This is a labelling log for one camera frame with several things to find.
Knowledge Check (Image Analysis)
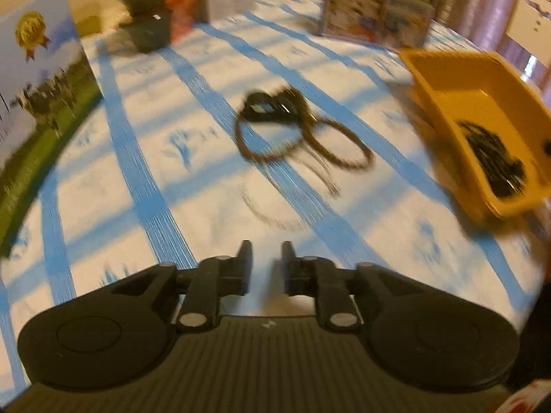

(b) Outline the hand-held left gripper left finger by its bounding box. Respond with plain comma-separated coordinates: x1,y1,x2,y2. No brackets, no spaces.
110,239,254,333

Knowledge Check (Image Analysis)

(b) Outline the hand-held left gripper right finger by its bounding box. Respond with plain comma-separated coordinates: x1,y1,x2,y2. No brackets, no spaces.
281,241,431,333

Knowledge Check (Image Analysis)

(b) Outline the brown bead necklace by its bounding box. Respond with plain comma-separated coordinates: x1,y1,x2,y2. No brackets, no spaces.
235,87,374,171

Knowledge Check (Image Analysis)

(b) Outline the black wristwatch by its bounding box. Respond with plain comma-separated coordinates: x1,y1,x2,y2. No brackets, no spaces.
242,89,299,124

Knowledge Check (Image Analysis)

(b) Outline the dark green bead necklace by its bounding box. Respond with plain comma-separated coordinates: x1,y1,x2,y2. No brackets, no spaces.
456,119,529,201

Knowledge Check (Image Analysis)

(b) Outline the yellow plastic tray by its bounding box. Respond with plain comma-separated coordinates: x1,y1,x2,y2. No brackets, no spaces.
398,49,551,221

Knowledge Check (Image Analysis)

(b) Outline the blue checked tablecloth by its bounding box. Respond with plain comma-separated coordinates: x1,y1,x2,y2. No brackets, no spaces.
0,0,544,396

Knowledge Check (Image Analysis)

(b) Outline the meadow print milk box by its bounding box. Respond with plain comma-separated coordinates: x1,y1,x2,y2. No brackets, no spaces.
0,0,105,260

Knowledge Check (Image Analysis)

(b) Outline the blue cartoon milk carton box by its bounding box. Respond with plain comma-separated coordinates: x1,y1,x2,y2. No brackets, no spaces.
319,0,444,51

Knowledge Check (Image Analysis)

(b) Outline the pink patterned curtain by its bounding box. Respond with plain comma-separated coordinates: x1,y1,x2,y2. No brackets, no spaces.
439,0,551,74

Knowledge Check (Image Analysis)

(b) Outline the white wooden chair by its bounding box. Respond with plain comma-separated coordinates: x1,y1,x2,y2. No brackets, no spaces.
503,0,551,95

